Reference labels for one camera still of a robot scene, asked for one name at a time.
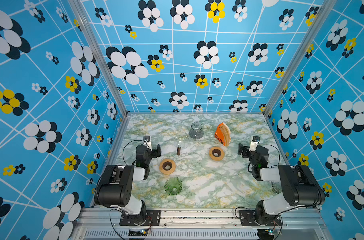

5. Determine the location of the left green circuit board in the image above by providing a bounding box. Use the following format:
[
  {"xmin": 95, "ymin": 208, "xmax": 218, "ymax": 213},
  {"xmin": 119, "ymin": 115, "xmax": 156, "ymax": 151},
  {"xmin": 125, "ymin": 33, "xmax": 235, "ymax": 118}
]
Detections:
[{"xmin": 129, "ymin": 229, "xmax": 151, "ymax": 237}]

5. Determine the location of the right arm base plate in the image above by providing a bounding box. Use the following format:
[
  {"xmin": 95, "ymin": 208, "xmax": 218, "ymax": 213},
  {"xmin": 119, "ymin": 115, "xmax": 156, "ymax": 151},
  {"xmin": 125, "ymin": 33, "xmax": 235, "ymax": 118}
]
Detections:
[{"xmin": 236, "ymin": 210, "xmax": 282, "ymax": 227}]

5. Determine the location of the green circuit board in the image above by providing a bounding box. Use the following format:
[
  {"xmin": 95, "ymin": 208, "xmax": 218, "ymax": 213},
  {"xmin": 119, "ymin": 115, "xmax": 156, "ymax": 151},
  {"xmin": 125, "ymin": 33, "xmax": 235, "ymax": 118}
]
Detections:
[
  {"xmin": 129, "ymin": 229, "xmax": 151, "ymax": 237},
  {"xmin": 258, "ymin": 229, "xmax": 278, "ymax": 240}
]

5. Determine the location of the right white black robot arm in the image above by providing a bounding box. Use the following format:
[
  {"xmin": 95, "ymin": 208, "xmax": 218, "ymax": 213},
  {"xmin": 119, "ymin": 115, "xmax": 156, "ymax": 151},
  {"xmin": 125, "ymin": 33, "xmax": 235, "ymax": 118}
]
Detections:
[{"xmin": 238, "ymin": 143, "xmax": 325, "ymax": 226}]

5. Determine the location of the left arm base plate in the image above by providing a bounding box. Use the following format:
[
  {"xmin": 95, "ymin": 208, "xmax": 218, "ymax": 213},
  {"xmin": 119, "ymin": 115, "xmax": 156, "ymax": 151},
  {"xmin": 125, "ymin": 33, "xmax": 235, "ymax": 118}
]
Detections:
[{"xmin": 120, "ymin": 210, "xmax": 161, "ymax": 227}]

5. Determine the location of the right green circuit board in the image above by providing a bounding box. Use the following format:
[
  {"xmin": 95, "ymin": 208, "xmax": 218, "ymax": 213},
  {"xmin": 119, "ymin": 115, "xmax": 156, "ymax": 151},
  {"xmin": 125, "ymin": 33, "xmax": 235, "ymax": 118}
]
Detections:
[{"xmin": 258, "ymin": 229, "xmax": 278, "ymax": 240}]

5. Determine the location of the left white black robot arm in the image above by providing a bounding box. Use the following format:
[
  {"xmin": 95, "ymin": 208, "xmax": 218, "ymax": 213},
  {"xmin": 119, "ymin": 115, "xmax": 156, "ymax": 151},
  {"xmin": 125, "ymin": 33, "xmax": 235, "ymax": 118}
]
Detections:
[{"xmin": 94, "ymin": 143, "xmax": 161, "ymax": 226}]

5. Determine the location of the glass server with wooden handle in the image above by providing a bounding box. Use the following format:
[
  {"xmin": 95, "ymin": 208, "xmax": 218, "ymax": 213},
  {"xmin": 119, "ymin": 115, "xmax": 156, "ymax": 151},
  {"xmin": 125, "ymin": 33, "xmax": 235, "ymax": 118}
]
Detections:
[{"xmin": 175, "ymin": 130, "xmax": 188, "ymax": 156}]

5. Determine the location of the wooden ring dripper holder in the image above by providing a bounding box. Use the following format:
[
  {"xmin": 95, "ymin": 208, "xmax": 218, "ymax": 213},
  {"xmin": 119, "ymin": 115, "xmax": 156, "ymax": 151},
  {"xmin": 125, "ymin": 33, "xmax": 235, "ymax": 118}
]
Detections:
[{"xmin": 159, "ymin": 159, "xmax": 176, "ymax": 175}]

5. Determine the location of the green glass dripper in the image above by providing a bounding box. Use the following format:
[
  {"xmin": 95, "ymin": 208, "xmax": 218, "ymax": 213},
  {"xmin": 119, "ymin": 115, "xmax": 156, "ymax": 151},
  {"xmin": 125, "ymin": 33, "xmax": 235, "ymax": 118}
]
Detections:
[{"xmin": 164, "ymin": 177, "xmax": 183, "ymax": 196}]

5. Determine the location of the clear glass dripper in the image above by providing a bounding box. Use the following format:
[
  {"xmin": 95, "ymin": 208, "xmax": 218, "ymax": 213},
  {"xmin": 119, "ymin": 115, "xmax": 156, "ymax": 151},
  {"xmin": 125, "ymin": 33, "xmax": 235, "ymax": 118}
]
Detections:
[{"xmin": 271, "ymin": 182, "xmax": 282, "ymax": 194}]

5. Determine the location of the right aluminium corner post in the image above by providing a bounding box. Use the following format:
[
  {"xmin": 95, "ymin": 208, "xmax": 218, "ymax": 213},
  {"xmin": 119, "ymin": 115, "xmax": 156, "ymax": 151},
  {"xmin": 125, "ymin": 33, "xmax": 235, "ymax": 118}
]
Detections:
[{"xmin": 263, "ymin": 0, "xmax": 338, "ymax": 116}]

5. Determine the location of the aluminium corner post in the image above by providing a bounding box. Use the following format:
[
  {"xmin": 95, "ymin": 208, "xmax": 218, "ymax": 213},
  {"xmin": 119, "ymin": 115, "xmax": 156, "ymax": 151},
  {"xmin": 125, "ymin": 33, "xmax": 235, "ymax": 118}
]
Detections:
[
  {"xmin": 68, "ymin": 0, "xmax": 129, "ymax": 118},
  {"xmin": 263, "ymin": 0, "xmax": 338, "ymax": 116}
]

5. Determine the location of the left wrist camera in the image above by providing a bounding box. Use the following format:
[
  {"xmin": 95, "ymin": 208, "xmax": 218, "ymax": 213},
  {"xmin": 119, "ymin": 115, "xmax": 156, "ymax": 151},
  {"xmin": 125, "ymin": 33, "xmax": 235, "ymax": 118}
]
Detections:
[{"xmin": 143, "ymin": 135, "xmax": 152, "ymax": 150}]

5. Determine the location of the orange coffee filter pack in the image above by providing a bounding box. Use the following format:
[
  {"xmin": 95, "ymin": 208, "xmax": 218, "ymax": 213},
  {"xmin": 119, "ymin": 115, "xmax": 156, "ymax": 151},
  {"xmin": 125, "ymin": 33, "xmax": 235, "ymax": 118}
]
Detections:
[{"xmin": 214, "ymin": 123, "xmax": 231, "ymax": 147}]

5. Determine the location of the aluminium front rail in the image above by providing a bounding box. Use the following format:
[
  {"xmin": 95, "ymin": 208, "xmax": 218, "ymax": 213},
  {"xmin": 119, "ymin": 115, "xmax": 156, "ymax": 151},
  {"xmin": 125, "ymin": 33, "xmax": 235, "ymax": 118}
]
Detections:
[{"xmin": 71, "ymin": 208, "xmax": 332, "ymax": 240}]

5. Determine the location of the left aluminium corner post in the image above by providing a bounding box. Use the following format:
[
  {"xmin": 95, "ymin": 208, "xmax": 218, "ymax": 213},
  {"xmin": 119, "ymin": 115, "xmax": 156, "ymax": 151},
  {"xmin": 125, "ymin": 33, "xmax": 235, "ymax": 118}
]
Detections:
[{"xmin": 68, "ymin": 0, "xmax": 129, "ymax": 118}]

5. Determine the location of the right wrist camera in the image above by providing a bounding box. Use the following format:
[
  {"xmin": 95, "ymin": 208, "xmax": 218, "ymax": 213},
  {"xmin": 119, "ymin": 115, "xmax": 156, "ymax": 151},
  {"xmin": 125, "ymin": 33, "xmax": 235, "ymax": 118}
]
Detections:
[{"xmin": 249, "ymin": 136, "xmax": 260, "ymax": 152}]

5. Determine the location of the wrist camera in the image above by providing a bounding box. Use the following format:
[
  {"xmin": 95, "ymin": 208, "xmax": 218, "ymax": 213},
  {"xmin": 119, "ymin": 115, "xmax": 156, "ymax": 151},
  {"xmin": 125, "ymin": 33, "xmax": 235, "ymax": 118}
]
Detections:
[
  {"xmin": 143, "ymin": 135, "xmax": 152, "ymax": 150},
  {"xmin": 249, "ymin": 136, "xmax": 260, "ymax": 152}
]

